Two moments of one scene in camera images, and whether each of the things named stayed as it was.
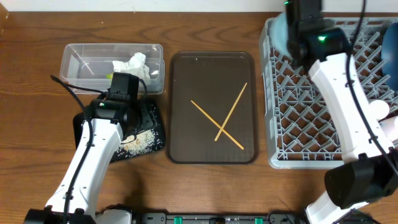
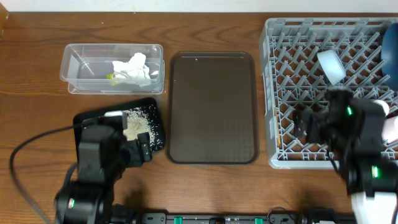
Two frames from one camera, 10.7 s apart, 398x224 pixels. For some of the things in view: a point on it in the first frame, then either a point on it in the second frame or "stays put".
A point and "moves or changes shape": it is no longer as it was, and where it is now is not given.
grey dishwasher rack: [303, 130] stays put
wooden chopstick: [217, 124] → [278, 132]
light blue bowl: [278, 33] moves or changes shape
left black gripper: [144, 117] → [131, 149]
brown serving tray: [212, 115] stays put
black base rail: [275, 218] stays put
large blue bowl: [389, 56] stays put
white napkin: [135, 66] stays put
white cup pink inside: [390, 126] stays put
